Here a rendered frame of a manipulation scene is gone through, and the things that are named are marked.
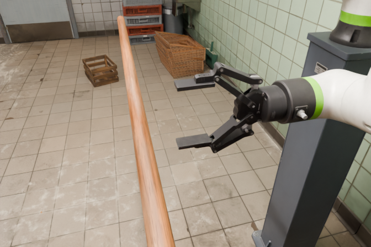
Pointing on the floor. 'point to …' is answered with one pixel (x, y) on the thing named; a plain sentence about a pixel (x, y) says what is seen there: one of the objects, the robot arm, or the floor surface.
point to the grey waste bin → (172, 22)
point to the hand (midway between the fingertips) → (181, 116)
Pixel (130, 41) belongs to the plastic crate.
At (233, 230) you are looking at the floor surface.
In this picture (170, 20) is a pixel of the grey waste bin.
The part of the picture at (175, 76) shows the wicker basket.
